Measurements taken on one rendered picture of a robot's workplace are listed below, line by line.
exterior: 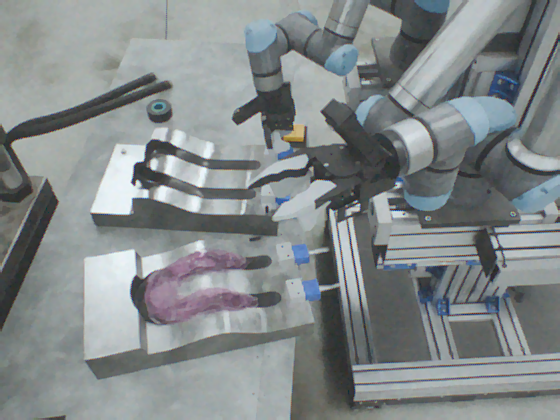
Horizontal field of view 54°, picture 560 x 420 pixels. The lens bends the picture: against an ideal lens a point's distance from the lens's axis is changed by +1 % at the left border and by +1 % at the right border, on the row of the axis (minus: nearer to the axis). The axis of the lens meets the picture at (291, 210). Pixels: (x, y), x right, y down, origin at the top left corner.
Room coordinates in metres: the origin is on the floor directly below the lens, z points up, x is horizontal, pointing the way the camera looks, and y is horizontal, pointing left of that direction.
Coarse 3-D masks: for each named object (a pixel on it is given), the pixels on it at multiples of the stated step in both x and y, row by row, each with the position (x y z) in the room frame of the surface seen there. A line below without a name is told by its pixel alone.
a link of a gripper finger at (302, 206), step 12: (312, 192) 0.45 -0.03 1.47; (324, 192) 0.45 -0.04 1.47; (288, 204) 0.43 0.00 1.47; (300, 204) 0.43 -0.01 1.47; (312, 204) 0.43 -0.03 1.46; (324, 204) 0.46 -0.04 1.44; (276, 216) 0.42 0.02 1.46; (288, 216) 0.42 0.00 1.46; (300, 216) 0.43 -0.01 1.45; (312, 216) 0.44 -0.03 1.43
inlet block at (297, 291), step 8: (288, 280) 0.68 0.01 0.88; (296, 280) 0.68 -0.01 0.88; (312, 280) 0.69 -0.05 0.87; (288, 288) 0.66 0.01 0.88; (296, 288) 0.66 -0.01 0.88; (304, 288) 0.66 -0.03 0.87; (312, 288) 0.66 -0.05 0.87; (320, 288) 0.67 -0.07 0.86; (328, 288) 0.67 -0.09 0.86; (288, 296) 0.64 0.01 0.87; (296, 296) 0.64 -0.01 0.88; (304, 296) 0.64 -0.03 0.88; (312, 296) 0.65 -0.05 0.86
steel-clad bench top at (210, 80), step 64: (128, 64) 1.63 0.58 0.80; (192, 64) 1.64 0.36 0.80; (128, 128) 1.30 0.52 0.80; (192, 128) 1.30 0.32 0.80; (256, 128) 1.30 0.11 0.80; (64, 192) 1.03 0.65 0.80; (64, 256) 0.80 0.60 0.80; (64, 320) 0.62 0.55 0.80; (0, 384) 0.46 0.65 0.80; (64, 384) 0.46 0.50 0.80; (128, 384) 0.46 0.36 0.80; (192, 384) 0.46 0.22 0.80; (256, 384) 0.46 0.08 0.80
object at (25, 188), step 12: (0, 156) 1.02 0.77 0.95; (0, 168) 1.01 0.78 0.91; (12, 168) 1.04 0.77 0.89; (0, 180) 1.01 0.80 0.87; (12, 180) 1.02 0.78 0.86; (24, 180) 1.05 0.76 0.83; (0, 192) 1.00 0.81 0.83; (12, 192) 1.00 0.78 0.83; (24, 192) 1.02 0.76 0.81; (36, 192) 1.04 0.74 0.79; (12, 204) 0.99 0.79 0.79
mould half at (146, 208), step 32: (128, 160) 1.10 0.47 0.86; (160, 160) 1.03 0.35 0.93; (256, 160) 1.07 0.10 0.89; (128, 192) 0.97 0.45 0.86; (160, 192) 0.92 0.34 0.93; (256, 192) 0.95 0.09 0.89; (96, 224) 0.90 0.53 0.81; (128, 224) 0.90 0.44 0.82; (160, 224) 0.89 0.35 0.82; (192, 224) 0.89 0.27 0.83; (224, 224) 0.88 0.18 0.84; (256, 224) 0.87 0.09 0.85
